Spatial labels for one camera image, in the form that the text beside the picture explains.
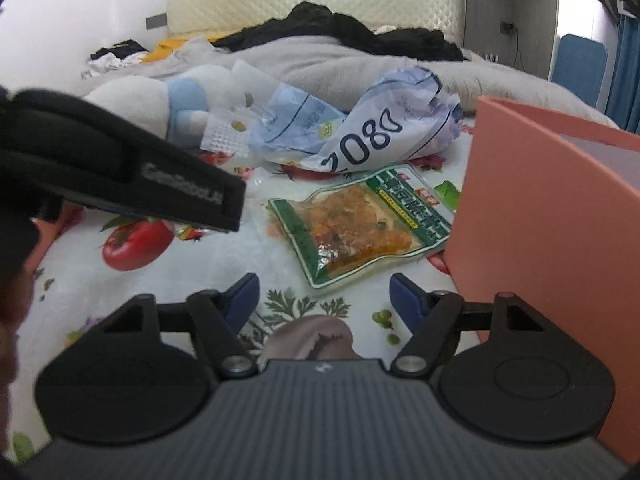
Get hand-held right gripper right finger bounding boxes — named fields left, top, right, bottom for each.
left=389, top=272, right=546, bottom=378

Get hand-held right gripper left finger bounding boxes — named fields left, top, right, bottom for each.
left=92, top=272, right=261, bottom=380

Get red yellow snack packet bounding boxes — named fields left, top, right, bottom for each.
left=172, top=224, right=211, bottom=242

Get green clear snack packet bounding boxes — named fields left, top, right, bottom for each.
left=265, top=164, right=455, bottom=290

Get orange cardboard box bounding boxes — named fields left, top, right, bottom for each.
left=442, top=95, right=640, bottom=466

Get person's left hand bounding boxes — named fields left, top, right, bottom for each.
left=0, top=267, right=35, bottom=411

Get fruit printed bed sheet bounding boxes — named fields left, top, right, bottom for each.
left=10, top=110, right=481, bottom=466

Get white blue plush toy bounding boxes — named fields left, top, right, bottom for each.
left=82, top=64, right=221, bottom=148

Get black white clothes pile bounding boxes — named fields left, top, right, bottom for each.
left=82, top=39, right=148, bottom=78

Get yellow cloth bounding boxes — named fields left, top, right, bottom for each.
left=140, top=35, right=221, bottom=63

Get crumpled white blue plastic bag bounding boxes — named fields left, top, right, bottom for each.
left=300, top=66, right=463, bottom=173

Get cream quilted headboard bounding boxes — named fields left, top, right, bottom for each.
left=166, top=0, right=466, bottom=46

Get grey duvet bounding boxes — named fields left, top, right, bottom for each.
left=150, top=35, right=618, bottom=126

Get black clothing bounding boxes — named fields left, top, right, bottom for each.
left=212, top=1, right=466, bottom=63

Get blue chair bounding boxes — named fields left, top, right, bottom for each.
left=550, top=34, right=608, bottom=111

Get blue curtain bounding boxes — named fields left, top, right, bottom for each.
left=602, top=10, right=640, bottom=133

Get black charger with cable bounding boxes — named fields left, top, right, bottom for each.
left=500, top=20, right=521, bottom=68

